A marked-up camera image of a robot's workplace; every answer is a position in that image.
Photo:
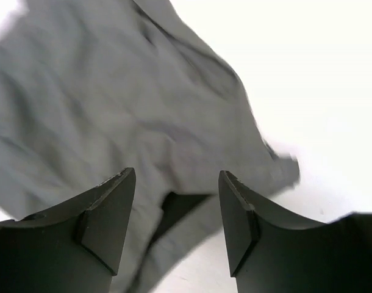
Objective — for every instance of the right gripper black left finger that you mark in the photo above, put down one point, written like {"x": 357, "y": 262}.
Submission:
{"x": 74, "y": 246}

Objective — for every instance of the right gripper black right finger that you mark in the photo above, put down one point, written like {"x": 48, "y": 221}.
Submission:
{"x": 272, "y": 249}

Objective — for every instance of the grey pleated skirt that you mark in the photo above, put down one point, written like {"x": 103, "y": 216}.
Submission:
{"x": 88, "y": 88}

